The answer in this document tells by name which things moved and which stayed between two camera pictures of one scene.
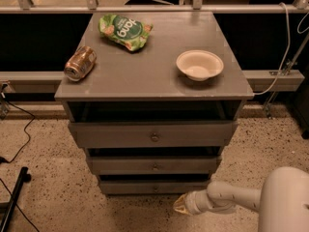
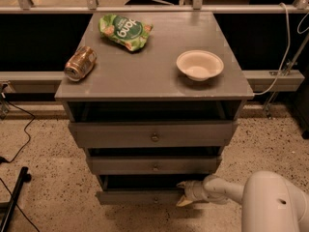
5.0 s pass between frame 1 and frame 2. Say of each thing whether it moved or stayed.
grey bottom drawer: moved
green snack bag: stayed
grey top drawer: stayed
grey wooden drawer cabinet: stayed
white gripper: moved
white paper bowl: stayed
